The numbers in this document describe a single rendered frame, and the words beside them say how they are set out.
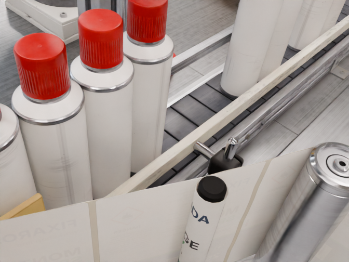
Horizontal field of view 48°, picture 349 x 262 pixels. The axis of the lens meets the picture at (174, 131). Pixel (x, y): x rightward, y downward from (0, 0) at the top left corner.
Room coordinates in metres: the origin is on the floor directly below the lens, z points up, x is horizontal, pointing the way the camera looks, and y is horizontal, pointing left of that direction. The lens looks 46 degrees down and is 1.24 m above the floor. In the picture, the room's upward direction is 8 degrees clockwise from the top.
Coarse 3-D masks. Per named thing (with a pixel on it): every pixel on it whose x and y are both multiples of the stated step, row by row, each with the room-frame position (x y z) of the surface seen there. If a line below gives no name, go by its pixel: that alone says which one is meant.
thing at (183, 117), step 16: (288, 48) 0.58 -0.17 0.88; (304, 64) 0.54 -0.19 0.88; (288, 80) 0.49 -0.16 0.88; (192, 96) 0.42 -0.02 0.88; (208, 96) 0.43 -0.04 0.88; (224, 96) 0.43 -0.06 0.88; (176, 112) 0.38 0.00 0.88; (192, 112) 0.39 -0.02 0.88; (208, 112) 0.39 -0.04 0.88; (176, 128) 0.35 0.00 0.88; (192, 128) 0.36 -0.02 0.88; (224, 128) 0.37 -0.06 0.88; (208, 144) 0.33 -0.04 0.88; (192, 160) 0.31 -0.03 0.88
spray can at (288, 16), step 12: (288, 0) 0.47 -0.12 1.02; (300, 0) 0.48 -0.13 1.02; (288, 12) 0.47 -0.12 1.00; (276, 24) 0.47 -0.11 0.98; (288, 24) 0.47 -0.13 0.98; (276, 36) 0.47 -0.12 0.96; (288, 36) 0.48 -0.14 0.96; (276, 48) 0.47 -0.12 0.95; (264, 60) 0.47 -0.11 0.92; (276, 60) 0.47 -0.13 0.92; (264, 72) 0.47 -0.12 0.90
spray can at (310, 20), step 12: (312, 0) 0.58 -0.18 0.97; (324, 0) 0.57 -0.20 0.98; (300, 12) 0.58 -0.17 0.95; (312, 12) 0.57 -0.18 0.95; (324, 12) 0.58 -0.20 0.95; (300, 24) 0.58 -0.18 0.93; (312, 24) 0.57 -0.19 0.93; (300, 36) 0.58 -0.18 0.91; (312, 36) 0.58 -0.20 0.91; (300, 48) 0.57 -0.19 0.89
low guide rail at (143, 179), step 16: (336, 32) 0.60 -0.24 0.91; (304, 48) 0.53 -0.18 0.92; (320, 48) 0.56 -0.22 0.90; (288, 64) 0.48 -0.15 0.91; (272, 80) 0.44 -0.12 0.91; (240, 96) 0.39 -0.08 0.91; (256, 96) 0.41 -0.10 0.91; (224, 112) 0.36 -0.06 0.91; (240, 112) 0.38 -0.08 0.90; (208, 128) 0.33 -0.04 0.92; (176, 144) 0.29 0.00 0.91; (192, 144) 0.30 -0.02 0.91; (160, 160) 0.27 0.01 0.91; (176, 160) 0.28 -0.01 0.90; (144, 176) 0.24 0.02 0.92; (160, 176) 0.26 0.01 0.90; (112, 192) 0.22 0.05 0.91; (128, 192) 0.22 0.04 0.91
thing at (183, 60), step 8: (224, 32) 0.46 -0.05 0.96; (208, 40) 0.44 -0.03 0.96; (216, 40) 0.44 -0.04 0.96; (224, 40) 0.46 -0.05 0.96; (192, 48) 0.42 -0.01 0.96; (200, 48) 0.42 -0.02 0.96; (208, 48) 0.43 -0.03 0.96; (216, 48) 0.44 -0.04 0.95; (176, 56) 0.39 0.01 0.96; (184, 56) 0.40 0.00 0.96; (192, 56) 0.40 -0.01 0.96; (200, 56) 0.42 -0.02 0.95; (176, 64) 0.38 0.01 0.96; (184, 64) 0.39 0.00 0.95; (176, 72) 0.38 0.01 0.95
